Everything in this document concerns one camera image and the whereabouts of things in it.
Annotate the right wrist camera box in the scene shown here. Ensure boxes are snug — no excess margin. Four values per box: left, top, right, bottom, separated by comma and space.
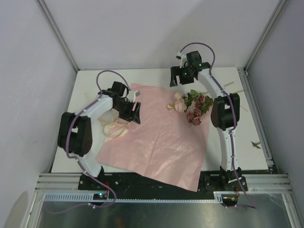
176, 52, 187, 68

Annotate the purple cable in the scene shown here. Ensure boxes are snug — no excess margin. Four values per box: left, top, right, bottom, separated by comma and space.
179, 42, 258, 209
45, 70, 131, 214

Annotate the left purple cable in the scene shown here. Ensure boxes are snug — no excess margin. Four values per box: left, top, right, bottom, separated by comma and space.
45, 70, 131, 214

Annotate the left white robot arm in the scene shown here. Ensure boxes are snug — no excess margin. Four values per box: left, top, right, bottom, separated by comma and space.
57, 81, 141, 190

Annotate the white cable duct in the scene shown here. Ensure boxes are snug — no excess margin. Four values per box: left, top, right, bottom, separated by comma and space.
44, 192, 223, 203

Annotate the small dry leaf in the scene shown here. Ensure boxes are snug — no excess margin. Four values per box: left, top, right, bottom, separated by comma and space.
251, 141, 262, 149

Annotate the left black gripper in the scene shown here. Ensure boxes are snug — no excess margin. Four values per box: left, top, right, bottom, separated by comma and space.
114, 99, 141, 124

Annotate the pink wrapping paper sheet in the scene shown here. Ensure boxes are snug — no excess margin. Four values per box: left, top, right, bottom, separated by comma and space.
97, 84, 210, 191

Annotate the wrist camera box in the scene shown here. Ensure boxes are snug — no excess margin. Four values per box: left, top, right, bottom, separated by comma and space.
126, 90, 140, 102
176, 52, 187, 68

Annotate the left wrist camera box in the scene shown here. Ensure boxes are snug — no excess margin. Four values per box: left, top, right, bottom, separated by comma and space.
126, 90, 140, 102

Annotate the light pink rose stem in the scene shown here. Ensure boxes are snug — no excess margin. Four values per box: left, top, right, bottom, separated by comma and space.
167, 92, 187, 113

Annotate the cream ribbon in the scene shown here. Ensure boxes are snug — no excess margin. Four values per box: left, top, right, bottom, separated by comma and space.
98, 109, 130, 142

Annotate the aluminium frame rail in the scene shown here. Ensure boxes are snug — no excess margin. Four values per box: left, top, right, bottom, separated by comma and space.
35, 173, 81, 192

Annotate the dark pink rose stem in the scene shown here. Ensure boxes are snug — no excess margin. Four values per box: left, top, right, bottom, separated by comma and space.
183, 90, 213, 126

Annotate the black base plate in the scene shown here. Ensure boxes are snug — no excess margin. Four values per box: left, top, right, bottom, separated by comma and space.
78, 170, 249, 200

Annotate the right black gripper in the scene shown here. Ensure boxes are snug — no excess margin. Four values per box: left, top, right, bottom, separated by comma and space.
170, 66, 194, 88

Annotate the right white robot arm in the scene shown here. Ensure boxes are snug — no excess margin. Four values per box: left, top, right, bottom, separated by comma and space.
170, 51, 242, 191

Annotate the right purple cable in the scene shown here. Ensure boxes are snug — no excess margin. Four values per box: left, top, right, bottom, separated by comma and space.
179, 42, 258, 209

